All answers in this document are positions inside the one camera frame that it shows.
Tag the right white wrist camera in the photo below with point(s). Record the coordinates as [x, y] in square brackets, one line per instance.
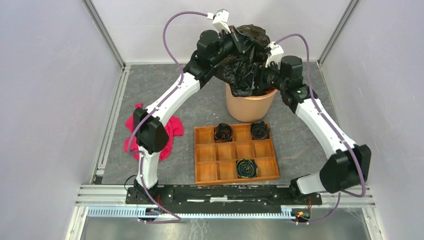
[274, 54]

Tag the black dotted rolled tie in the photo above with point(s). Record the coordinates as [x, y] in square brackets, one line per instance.
[259, 130]

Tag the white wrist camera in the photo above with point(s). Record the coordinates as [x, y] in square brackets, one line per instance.
[219, 20]
[274, 54]

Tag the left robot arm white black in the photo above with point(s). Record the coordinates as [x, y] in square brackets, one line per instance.
[149, 123]

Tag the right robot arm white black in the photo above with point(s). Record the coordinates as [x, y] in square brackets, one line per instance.
[347, 162]

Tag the black orange rolled tie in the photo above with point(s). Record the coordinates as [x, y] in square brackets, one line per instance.
[223, 133]

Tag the orange wooden compartment tray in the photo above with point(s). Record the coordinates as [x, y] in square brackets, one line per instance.
[216, 162]

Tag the orange plastic trash bin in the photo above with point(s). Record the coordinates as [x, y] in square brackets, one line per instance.
[248, 109]

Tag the aluminium frame rail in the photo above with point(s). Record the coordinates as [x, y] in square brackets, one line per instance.
[115, 195]

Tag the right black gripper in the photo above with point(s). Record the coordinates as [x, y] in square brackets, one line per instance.
[260, 72]

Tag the black plastic trash bag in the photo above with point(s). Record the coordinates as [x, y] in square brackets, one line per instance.
[237, 70]

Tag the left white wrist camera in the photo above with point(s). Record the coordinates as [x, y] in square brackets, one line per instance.
[219, 20]

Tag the blue slotted cable duct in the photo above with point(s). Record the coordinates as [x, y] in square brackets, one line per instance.
[145, 212]

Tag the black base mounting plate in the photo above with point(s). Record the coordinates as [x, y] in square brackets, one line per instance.
[215, 199]

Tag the blue yellow rolled tie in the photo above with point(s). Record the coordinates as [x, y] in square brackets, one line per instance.
[246, 168]

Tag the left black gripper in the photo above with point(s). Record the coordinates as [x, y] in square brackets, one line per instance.
[241, 42]

